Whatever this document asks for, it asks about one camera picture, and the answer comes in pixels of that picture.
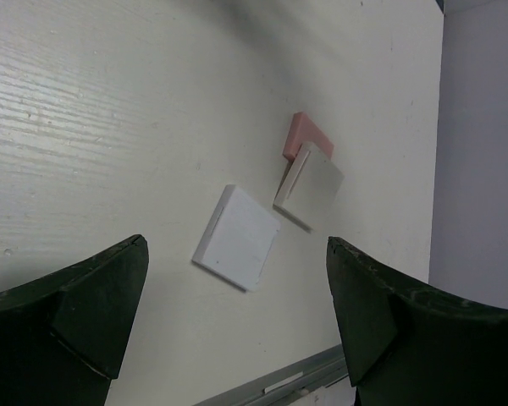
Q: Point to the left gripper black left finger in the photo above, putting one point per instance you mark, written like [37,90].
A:
[63,336]

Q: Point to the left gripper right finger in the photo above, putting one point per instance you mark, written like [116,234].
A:
[408,343]

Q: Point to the white square palette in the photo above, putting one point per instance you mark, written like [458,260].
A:
[309,187]

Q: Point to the light blue square palette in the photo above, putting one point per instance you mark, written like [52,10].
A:
[237,239]

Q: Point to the pink square palette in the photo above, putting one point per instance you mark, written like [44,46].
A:
[303,129]

